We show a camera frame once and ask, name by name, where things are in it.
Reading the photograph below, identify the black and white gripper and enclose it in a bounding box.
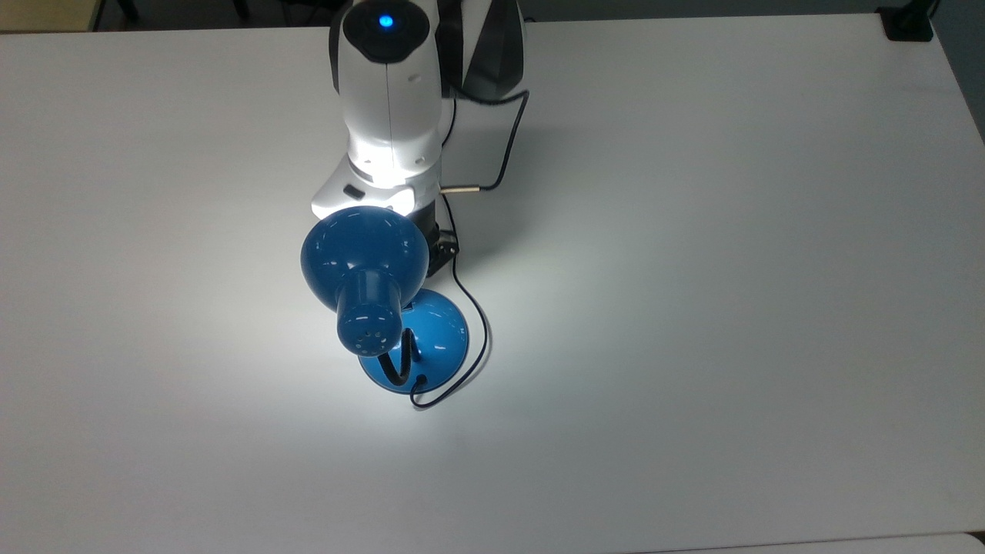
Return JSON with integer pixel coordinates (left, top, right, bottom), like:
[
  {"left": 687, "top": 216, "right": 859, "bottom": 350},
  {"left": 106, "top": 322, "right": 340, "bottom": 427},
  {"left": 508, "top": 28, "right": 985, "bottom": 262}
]
[{"left": 311, "top": 158, "right": 461, "bottom": 279}]

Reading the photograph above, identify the blue desk lamp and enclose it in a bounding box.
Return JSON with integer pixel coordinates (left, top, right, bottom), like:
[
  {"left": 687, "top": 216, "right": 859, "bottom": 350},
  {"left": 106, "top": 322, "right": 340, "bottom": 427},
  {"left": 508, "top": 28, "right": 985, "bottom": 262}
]
[{"left": 299, "top": 205, "right": 470, "bottom": 395}]

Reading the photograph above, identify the beige wooden furniture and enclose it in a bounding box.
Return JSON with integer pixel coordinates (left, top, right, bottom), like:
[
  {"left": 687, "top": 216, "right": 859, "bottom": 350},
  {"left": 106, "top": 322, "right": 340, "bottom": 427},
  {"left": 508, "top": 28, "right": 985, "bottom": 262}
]
[{"left": 0, "top": 0, "right": 103, "bottom": 32}]

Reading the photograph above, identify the black table clamp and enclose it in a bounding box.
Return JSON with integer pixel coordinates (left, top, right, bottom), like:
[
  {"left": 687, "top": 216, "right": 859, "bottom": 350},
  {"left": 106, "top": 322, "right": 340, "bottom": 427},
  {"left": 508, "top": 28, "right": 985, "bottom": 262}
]
[{"left": 877, "top": 0, "right": 940, "bottom": 42}]

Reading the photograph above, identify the black lamp power cable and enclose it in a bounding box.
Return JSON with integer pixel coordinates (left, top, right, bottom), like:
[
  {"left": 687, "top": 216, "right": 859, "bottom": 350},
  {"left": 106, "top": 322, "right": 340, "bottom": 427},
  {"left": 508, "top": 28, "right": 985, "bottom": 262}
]
[{"left": 409, "top": 91, "right": 491, "bottom": 409}]

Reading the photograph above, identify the black robot cable, metal plug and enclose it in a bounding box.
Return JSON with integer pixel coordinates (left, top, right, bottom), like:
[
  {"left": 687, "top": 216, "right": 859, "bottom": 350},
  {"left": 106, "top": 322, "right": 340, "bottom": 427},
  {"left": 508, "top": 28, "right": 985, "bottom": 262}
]
[{"left": 440, "top": 88, "right": 531, "bottom": 192}]

